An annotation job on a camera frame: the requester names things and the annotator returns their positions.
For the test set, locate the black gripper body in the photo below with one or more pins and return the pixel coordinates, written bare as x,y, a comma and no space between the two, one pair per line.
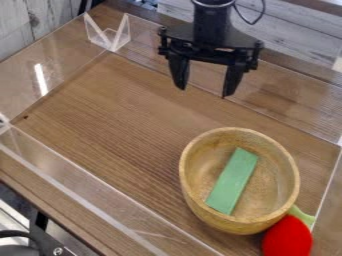
225,47

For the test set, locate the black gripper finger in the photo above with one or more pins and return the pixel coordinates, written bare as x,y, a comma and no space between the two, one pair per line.
232,79
179,68

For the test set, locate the brown wooden bowl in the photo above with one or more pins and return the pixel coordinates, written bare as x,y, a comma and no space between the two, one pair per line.
271,189

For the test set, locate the green foam block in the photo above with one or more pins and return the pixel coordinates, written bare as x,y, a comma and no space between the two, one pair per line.
231,181

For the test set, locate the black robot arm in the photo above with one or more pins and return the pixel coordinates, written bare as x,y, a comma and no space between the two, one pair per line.
212,13

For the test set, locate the red plush strawberry toy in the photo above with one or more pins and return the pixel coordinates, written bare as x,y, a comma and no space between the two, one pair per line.
288,237

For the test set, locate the clear acrylic corner bracket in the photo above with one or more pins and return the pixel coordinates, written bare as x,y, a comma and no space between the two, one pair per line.
108,38

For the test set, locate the clear acrylic enclosure wall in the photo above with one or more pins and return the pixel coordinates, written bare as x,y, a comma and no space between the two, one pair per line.
111,221

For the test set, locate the black table clamp bracket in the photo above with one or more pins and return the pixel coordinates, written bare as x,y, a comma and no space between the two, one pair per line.
41,243

